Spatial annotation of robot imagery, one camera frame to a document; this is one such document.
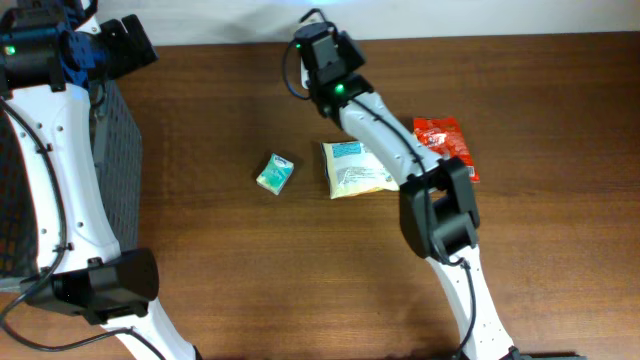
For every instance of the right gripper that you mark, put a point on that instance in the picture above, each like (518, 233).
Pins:
(329, 55)

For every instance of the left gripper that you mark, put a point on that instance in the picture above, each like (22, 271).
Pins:
(128, 42)

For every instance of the beige snack bag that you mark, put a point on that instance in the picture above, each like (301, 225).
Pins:
(352, 169)

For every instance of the teal tissue pack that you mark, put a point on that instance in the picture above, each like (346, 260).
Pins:
(275, 174)

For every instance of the red snack packet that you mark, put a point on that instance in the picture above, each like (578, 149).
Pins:
(444, 136)

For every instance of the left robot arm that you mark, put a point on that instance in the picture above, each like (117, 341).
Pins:
(55, 43)

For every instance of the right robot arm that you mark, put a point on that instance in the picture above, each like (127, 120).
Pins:
(439, 215)

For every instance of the grey plastic mesh basket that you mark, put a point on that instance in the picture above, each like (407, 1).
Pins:
(82, 166)

